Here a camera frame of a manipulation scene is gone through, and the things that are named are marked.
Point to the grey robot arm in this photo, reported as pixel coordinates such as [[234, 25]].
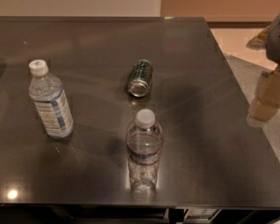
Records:
[[273, 45]]

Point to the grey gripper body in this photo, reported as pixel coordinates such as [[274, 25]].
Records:
[[269, 87]]

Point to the green soda can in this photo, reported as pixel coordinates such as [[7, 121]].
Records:
[[140, 79]]

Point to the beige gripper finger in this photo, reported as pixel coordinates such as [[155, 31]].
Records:
[[259, 114]]

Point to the labelled water bottle white cap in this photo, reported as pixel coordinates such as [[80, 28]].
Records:
[[48, 95]]

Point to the clear empty water bottle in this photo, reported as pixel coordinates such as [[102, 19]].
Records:
[[144, 140]]

